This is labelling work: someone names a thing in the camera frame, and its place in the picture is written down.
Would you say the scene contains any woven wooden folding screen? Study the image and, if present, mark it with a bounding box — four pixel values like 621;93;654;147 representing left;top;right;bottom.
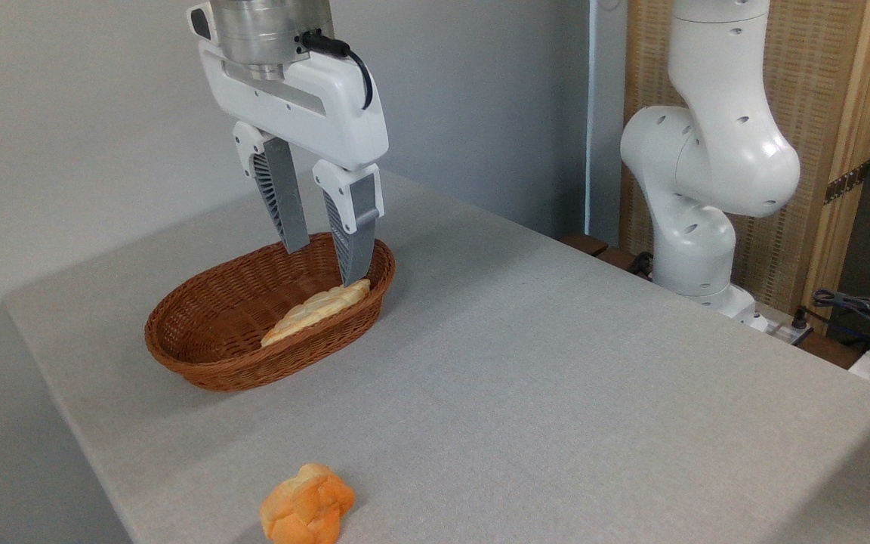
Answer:
620;0;870;333

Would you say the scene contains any orange knotted bread roll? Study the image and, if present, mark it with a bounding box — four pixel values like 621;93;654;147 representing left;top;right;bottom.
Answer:
259;463;356;544

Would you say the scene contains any white vertical wall trim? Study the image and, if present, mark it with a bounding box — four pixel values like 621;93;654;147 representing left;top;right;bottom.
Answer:
585;0;603;244

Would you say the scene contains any metal screen hinge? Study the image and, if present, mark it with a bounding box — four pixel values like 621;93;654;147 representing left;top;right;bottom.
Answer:
824;160;870;205

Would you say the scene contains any brown wicker basket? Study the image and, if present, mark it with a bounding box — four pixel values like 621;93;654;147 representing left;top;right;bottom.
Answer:
144;232;396;392

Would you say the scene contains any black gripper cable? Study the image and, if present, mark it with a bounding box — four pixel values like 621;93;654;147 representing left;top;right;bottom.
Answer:
299;30;374;110

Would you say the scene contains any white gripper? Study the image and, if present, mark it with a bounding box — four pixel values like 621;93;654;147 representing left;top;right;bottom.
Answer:
199;39;389;286

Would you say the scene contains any pale braided bread loaf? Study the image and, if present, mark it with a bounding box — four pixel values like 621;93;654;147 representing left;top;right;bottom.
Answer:
261;279;372;348

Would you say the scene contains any bundle of dark cables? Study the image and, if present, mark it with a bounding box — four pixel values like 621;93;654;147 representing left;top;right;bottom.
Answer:
797;287;870;356

